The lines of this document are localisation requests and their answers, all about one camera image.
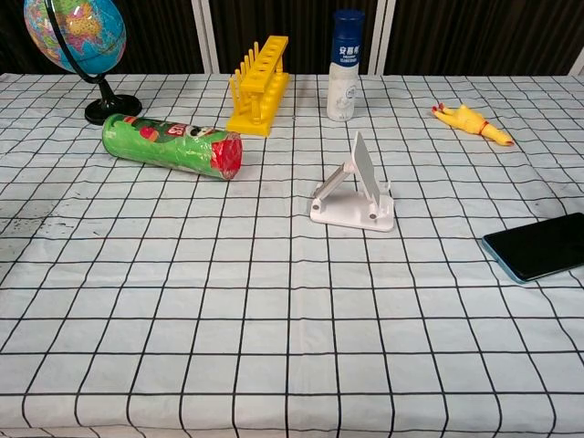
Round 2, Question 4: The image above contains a yellow rubber chicken toy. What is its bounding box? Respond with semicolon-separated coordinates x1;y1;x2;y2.
431;103;516;148

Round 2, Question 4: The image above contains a green chips can red lid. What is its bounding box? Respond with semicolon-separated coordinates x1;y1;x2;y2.
100;113;244;183

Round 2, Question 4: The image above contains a blue globe on black stand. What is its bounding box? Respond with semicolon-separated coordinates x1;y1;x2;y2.
23;0;143;125

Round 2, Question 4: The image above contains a white folding phone stand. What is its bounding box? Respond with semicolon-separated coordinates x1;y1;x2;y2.
308;130;395;235

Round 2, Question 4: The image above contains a white black checkered tablecloth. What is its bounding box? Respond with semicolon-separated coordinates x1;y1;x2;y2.
0;71;584;438

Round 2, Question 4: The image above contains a white bottle with blue cap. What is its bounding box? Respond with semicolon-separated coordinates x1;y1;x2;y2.
326;8;366;123

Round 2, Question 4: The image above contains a black smartphone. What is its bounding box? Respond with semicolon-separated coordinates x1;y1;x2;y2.
481;212;584;285

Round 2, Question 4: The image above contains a yellow test tube rack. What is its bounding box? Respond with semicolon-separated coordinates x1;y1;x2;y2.
226;35;291;138

